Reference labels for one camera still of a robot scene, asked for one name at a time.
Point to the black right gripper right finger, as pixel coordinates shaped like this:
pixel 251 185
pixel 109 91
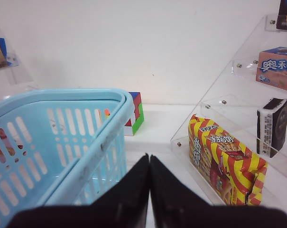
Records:
pixel 176 206

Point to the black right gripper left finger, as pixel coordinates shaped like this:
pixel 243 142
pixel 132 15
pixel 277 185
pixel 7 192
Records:
pixel 122 206

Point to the light blue plastic basket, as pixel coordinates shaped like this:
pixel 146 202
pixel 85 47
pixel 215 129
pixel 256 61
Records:
pixel 67 163

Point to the black white tissue pack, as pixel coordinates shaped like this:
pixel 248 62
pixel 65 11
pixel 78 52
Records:
pixel 271 127

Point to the red yellow striped snack bag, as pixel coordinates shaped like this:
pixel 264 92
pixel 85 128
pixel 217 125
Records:
pixel 234 171

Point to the multicolour puzzle cube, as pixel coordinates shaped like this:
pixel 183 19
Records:
pixel 119 110

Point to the right clear acrylic shelf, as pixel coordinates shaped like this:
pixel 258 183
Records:
pixel 235 96

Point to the clear acrylic shelf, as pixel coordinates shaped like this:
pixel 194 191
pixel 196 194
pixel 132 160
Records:
pixel 14 79
pixel 235 96

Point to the pink fruit snack bag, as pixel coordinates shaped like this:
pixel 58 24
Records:
pixel 12 150

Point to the blue orange Oreo box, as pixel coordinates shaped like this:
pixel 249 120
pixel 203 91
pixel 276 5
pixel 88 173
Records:
pixel 272 67

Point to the left clear acrylic shelf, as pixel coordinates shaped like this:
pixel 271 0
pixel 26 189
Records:
pixel 14 79

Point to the black corn snack box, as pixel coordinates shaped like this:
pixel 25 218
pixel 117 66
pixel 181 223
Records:
pixel 281 23

